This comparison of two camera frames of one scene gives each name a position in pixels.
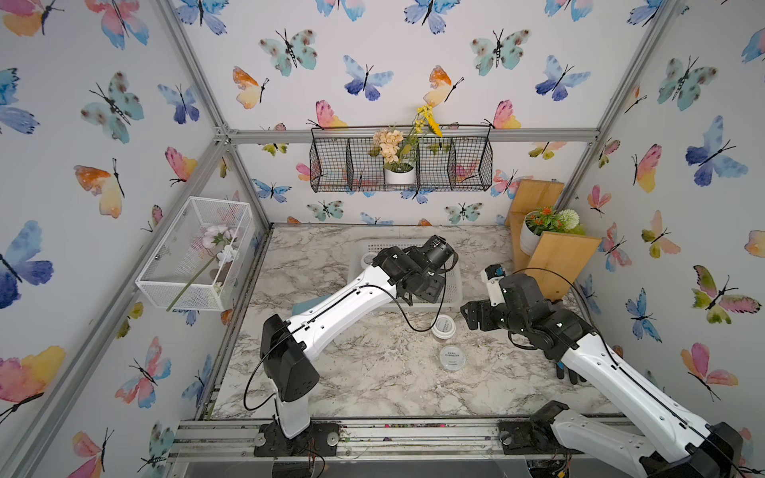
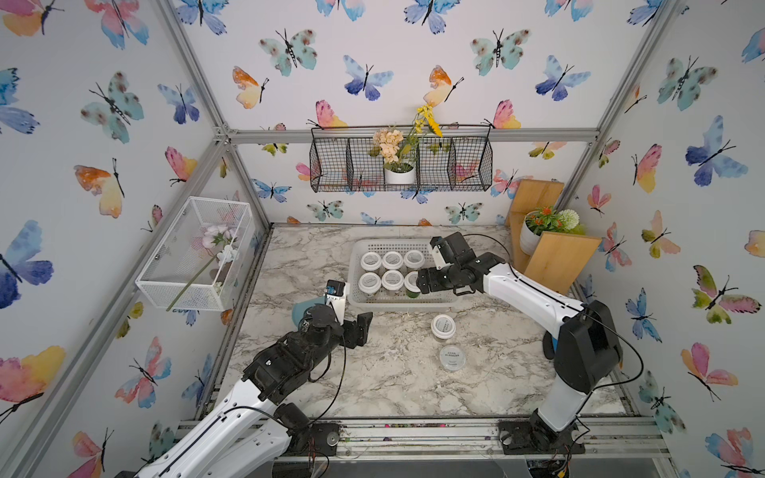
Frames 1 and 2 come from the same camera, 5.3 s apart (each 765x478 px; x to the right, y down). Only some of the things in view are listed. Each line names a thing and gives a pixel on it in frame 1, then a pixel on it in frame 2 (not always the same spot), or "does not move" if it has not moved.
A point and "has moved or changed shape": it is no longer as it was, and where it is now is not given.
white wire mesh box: (197, 263) does not move
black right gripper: (485, 308) -> (431, 280)
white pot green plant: (546, 219) does not move
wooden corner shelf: (560, 258) does not move
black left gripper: (431, 292) -> (350, 338)
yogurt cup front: (444, 328) has moved or changed shape
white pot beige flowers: (399, 150) does not move
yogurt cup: (367, 259) does not move
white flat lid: (452, 358) does not move
